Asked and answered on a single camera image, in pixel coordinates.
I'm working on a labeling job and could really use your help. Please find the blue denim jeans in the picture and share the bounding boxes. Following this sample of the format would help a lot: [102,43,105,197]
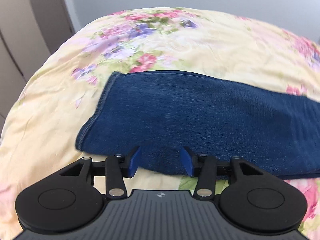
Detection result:
[75,70,319,179]

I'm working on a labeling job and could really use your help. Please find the beige wardrobe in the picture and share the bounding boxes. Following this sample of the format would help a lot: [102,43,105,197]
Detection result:
[1,0,50,126]

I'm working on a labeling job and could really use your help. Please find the grey door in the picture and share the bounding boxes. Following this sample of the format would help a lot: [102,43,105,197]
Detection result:
[30,0,75,54]

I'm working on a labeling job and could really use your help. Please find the floral yellow bed quilt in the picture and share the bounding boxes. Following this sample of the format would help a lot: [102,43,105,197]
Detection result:
[1,8,319,239]

